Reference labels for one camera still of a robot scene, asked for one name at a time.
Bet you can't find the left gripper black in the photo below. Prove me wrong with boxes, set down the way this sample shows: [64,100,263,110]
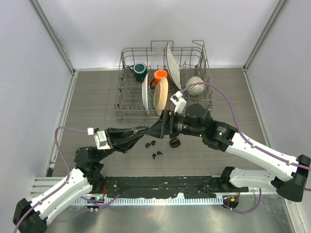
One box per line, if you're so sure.
[96,127,144,162]

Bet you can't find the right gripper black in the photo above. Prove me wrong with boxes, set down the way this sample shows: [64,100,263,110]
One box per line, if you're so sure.
[146,109,204,139]

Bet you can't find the black oblong charging case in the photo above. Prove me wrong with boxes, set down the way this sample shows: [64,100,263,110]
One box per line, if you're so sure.
[132,126,149,135]

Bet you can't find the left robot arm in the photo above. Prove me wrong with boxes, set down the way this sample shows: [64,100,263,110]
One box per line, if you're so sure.
[13,126,148,233]

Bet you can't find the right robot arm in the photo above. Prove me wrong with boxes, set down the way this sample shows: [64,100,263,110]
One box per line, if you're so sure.
[146,104,311,202]

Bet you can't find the black square earbud case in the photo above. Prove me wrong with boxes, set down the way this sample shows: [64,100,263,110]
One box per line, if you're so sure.
[169,138,181,148]

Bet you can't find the beige bowl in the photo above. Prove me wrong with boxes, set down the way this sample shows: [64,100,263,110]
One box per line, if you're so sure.
[154,78,169,116]

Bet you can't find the white green plate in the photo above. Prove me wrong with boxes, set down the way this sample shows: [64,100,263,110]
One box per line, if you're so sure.
[142,74,151,116]

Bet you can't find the orange mug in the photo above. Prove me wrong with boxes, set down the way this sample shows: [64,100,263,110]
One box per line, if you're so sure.
[150,69,169,89]

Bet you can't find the striped round bowl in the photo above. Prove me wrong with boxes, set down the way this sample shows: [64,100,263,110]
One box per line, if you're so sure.
[186,76,205,96]

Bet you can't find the dark green mug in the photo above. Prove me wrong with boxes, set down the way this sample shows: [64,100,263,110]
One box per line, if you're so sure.
[129,62,148,82]

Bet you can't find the white upright plate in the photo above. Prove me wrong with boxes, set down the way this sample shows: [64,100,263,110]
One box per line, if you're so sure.
[166,43,182,90]

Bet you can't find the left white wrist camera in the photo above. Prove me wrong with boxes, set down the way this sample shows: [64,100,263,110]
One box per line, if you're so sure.
[87,128,110,150]

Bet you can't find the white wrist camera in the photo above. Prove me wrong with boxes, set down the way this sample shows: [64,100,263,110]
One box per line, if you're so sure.
[170,91,187,114]
[87,128,110,150]

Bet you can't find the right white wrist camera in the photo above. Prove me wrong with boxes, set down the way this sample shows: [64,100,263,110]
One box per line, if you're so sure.
[170,91,187,114]

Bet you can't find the grey wire dish rack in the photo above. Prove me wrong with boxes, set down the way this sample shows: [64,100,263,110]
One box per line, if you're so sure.
[113,40,211,120]

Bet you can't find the white slotted cable duct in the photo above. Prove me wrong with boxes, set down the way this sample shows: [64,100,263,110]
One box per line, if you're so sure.
[69,195,224,206]

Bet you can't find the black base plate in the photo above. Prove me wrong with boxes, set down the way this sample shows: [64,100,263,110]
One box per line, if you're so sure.
[99,176,249,199]

